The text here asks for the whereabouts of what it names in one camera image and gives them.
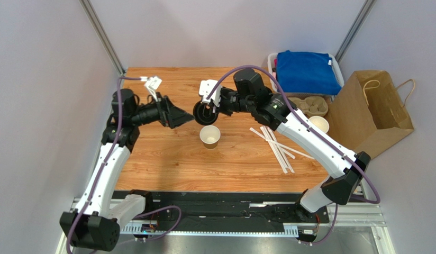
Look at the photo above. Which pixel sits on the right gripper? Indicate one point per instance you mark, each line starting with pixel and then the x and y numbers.
pixel 215 107

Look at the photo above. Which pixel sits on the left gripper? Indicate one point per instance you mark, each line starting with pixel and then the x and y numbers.
pixel 170 115

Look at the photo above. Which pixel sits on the black plastic cup lid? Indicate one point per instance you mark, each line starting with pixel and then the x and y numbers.
pixel 204 114

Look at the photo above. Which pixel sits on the brown paper coffee cup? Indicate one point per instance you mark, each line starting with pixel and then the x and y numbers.
pixel 210 136

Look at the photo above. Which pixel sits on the cardboard cup carrier tray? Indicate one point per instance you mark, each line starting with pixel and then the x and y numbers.
pixel 311 106

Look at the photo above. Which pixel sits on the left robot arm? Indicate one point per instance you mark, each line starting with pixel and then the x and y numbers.
pixel 108 169

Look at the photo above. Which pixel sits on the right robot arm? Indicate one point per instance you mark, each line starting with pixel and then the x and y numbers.
pixel 345 167

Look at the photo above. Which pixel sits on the white wrapped straw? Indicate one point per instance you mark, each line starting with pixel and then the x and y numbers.
pixel 286 148
pixel 273 148
pixel 270 135

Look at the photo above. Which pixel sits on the white plastic basket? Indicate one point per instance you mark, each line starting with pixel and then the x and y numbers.
pixel 279 84

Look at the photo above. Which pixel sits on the blue folded cloth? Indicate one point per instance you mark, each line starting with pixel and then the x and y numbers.
pixel 306 72

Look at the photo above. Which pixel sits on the brown paper bag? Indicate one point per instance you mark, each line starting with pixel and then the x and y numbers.
pixel 368 113

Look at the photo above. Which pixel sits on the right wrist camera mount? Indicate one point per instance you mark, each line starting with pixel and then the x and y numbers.
pixel 205 92

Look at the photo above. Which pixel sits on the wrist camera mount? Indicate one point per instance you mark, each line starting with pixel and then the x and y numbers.
pixel 152 84
pixel 205 92

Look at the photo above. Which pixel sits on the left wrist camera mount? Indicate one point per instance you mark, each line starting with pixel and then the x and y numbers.
pixel 152 84

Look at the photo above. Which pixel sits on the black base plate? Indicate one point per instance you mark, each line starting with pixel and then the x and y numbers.
pixel 225 213

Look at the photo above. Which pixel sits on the aluminium frame rail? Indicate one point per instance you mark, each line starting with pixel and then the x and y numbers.
pixel 353 217

